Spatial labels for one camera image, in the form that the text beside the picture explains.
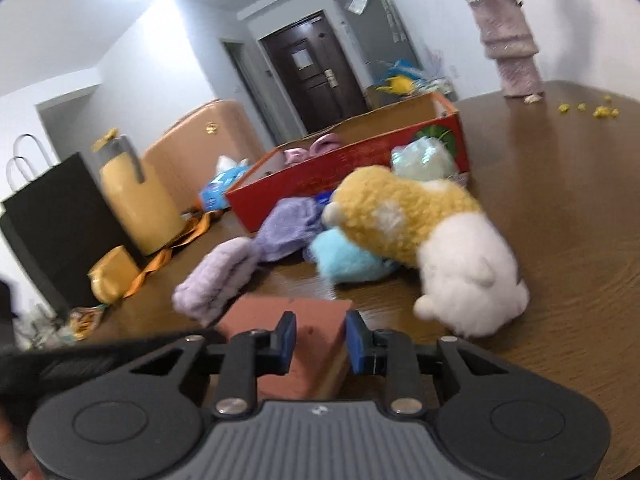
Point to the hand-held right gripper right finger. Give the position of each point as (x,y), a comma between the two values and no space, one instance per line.
(354,344)

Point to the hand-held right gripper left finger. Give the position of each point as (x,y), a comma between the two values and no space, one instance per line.
(286,344)

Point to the reddish brown block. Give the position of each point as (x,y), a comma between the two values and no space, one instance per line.
(315,327)

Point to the light blue plush toy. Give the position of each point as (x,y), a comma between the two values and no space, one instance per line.
(345,260)

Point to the purple towel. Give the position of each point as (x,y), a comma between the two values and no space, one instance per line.
(220,280)

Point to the purple cloth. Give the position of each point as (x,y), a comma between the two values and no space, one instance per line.
(287,227)

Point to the yellow and white plush toy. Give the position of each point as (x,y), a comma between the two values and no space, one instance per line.
(400,220)

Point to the red cardboard box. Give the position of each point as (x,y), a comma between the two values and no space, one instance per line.
(320,172)

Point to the orange ribbon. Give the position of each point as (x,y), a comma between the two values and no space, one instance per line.
(160,260)

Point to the blue tissue packet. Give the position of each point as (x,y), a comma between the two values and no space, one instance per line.
(222,187)

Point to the gold pouch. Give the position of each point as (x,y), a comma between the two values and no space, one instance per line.
(112,275)

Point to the pink cloth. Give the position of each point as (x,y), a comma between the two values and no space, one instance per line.
(315,150)

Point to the colourful snack packet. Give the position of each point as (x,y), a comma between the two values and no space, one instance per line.
(87,322)

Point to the yellow thermos jug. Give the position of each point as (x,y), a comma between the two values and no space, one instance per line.
(135,200)

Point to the peach suitcase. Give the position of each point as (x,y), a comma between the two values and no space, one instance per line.
(200,150)

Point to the black paper bag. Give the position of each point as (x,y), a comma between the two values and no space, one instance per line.
(60,230)

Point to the dark wooden door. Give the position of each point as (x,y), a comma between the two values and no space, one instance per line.
(312,70)

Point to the small white shell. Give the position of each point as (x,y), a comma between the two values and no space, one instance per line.
(532,99)

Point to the grey refrigerator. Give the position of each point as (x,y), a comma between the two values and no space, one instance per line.
(375,30)

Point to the pink vase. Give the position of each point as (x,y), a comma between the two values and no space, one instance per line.
(507,45)

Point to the scattered yellow crumbs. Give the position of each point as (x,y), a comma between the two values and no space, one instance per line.
(602,110)

